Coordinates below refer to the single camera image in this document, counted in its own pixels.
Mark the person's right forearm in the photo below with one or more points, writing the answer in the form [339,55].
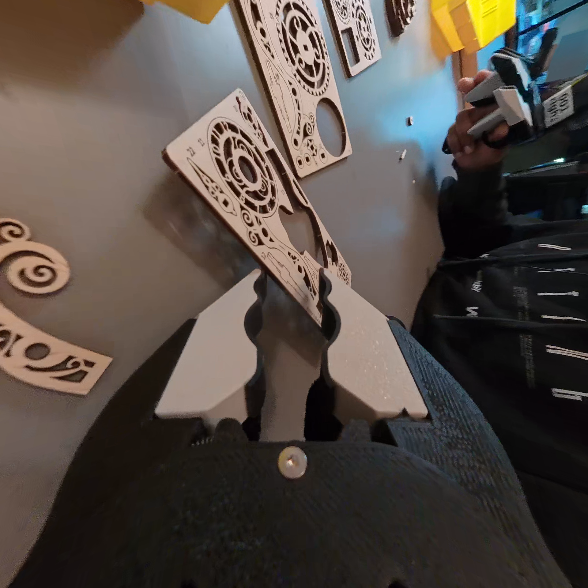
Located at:
[473,206]

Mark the wooden key-shaped piece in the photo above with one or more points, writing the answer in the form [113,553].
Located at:
[41,367]

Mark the grey desk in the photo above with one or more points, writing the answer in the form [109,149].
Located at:
[115,138]

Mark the yellow plastic bin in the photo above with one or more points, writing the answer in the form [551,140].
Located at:
[464,23]
[197,9]

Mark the person's right hand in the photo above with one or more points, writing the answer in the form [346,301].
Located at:
[473,151]

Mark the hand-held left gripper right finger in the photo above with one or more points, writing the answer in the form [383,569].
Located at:
[376,367]

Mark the gear-pattern wooden puzzle sheet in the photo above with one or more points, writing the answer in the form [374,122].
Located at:
[271,92]

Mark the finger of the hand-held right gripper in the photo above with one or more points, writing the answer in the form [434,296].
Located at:
[514,69]
[514,108]

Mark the black printed hoodie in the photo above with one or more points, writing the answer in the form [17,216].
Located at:
[505,344]

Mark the two-hole wooden puzzle sheet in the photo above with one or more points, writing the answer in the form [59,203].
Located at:
[367,59]

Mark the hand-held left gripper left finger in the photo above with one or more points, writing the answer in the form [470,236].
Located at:
[206,367]

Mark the round wooden gear model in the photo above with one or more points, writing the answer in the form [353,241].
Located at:
[399,13]

